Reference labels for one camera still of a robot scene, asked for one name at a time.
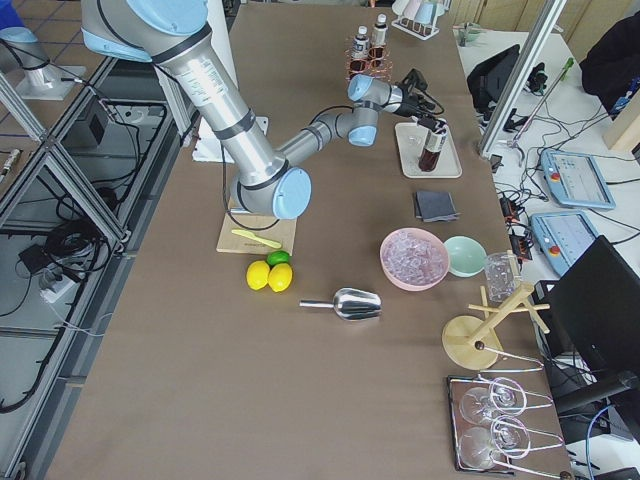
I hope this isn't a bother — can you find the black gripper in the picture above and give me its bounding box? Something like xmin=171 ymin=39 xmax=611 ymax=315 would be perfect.
xmin=397 ymin=68 xmax=435 ymax=118

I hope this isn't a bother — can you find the tea bottle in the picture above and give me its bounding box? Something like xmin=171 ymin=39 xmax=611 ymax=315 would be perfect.
xmin=370 ymin=13 xmax=388 ymax=49
xmin=350 ymin=25 xmax=369 ymax=61
xmin=417 ymin=117 xmax=448 ymax=172

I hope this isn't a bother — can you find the copper wire bottle basket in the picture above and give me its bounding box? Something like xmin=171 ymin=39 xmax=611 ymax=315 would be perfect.
xmin=344 ymin=45 xmax=393 ymax=82

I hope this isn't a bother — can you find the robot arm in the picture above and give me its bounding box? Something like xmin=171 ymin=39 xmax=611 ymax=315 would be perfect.
xmin=81 ymin=1 xmax=438 ymax=219

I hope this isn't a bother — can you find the cream rabbit tray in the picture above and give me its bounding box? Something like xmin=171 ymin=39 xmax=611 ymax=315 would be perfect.
xmin=395 ymin=122 xmax=462 ymax=179

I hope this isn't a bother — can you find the black equipment case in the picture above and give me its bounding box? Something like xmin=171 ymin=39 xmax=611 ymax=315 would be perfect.
xmin=467 ymin=44 xmax=520 ymax=113

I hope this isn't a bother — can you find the blue cup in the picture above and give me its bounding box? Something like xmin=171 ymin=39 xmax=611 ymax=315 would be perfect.
xmin=414 ymin=0 xmax=447 ymax=25

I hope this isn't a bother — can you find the pink cup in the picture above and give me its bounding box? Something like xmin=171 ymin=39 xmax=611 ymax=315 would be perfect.
xmin=392 ymin=0 xmax=423 ymax=20

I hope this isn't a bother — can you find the grey folded cloth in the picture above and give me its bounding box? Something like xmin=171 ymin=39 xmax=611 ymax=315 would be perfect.
xmin=414 ymin=190 xmax=459 ymax=222

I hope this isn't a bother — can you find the pink bowl of ice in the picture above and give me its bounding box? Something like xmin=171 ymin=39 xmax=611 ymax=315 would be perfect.
xmin=379 ymin=228 xmax=450 ymax=292

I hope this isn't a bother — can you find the green empty bowl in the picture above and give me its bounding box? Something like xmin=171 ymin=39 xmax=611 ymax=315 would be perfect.
xmin=444 ymin=236 xmax=487 ymax=278

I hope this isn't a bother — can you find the far teach pendant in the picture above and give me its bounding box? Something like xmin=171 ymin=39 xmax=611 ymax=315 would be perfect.
xmin=540 ymin=149 xmax=616 ymax=210

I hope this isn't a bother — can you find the teach pendant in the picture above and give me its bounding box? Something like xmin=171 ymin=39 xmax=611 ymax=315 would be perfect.
xmin=540 ymin=149 xmax=616 ymax=210
xmin=529 ymin=210 xmax=599 ymax=276

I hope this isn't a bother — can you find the bamboo cutting board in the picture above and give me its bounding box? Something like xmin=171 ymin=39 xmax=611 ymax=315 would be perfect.
xmin=216 ymin=200 xmax=297 ymax=255

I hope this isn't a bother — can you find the clear tumbler glass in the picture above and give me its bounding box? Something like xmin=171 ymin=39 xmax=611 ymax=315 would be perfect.
xmin=484 ymin=251 xmax=520 ymax=302

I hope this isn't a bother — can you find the near teach pendant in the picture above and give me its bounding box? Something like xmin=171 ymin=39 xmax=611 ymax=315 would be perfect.
xmin=529 ymin=210 xmax=599 ymax=276

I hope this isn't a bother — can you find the green lime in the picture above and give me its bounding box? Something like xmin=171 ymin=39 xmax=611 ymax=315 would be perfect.
xmin=266 ymin=250 xmax=290 ymax=267

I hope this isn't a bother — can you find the steel ice scoop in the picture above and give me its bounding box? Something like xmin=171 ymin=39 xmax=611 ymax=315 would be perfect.
xmin=299 ymin=287 xmax=382 ymax=321

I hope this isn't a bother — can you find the yellow plastic knife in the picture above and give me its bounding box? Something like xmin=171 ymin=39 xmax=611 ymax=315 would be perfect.
xmin=231 ymin=229 xmax=282 ymax=250

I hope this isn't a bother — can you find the lower yellow lemon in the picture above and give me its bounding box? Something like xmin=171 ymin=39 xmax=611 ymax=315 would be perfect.
xmin=268 ymin=263 xmax=293 ymax=293

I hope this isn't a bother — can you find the yellow lemon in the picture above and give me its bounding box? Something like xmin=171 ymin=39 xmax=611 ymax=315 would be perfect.
xmin=245 ymin=260 xmax=271 ymax=291
xmin=268 ymin=263 xmax=293 ymax=293

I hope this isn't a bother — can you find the upper yellow lemon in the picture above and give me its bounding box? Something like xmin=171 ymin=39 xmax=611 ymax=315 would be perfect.
xmin=245 ymin=260 xmax=271 ymax=291

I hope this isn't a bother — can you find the wooden mug tree stand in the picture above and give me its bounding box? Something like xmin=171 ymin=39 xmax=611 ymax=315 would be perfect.
xmin=442 ymin=282 xmax=550 ymax=372

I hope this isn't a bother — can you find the black monitor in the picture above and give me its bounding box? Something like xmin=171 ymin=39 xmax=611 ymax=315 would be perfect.
xmin=548 ymin=236 xmax=639 ymax=374

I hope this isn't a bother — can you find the upside-down wine glass far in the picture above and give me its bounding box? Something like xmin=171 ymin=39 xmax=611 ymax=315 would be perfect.
xmin=459 ymin=377 xmax=553 ymax=426

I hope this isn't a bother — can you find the upside-down wine glass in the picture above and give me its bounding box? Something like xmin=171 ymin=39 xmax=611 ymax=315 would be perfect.
xmin=459 ymin=377 xmax=553 ymax=426
xmin=457 ymin=415 xmax=564 ymax=474

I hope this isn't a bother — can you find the black glass holder tray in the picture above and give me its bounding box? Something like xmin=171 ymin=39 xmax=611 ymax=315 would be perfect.
xmin=446 ymin=376 xmax=572 ymax=479

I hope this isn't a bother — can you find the upside-down wine glass near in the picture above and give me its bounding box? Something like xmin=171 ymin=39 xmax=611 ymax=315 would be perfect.
xmin=457 ymin=415 xmax=564 ymax=474

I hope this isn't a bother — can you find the white cup rack wooden handle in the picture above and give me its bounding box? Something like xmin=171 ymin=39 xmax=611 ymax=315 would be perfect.
xmin=391 ymin=0 xmax=448 ymax=40

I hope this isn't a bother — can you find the aluminium frame post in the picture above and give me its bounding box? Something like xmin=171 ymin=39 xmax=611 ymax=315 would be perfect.
xmin=478 ymin=0 xmax=566 ymax=160

